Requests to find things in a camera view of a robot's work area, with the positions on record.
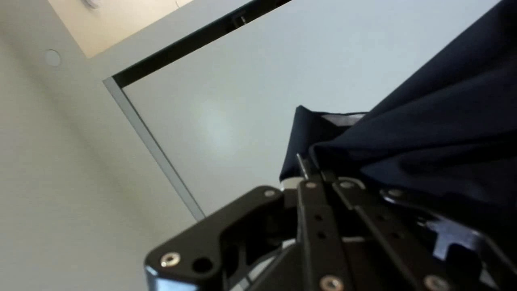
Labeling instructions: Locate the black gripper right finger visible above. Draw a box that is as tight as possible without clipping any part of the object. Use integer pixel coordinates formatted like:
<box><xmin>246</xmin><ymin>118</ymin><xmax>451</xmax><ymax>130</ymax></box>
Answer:
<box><xmin>333</xmin><ymin>178</ymin><xmax>517</xmax><ymax>291</ymax></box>

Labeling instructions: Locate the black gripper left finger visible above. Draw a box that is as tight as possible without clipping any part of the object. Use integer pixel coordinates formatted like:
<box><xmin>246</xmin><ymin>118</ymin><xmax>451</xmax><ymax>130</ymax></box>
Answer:
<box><xmin>144</xmin><ymin>186</ymin><xmax>297</xmax><ymax>291</ymax></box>

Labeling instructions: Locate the dark navy hoodie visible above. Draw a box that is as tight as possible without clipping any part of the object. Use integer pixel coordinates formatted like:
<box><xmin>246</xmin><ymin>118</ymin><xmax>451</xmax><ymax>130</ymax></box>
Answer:
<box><xmin>280</xmin><ymin>0</ymin><xmax>517</xmax><ymax>240</ymax></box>

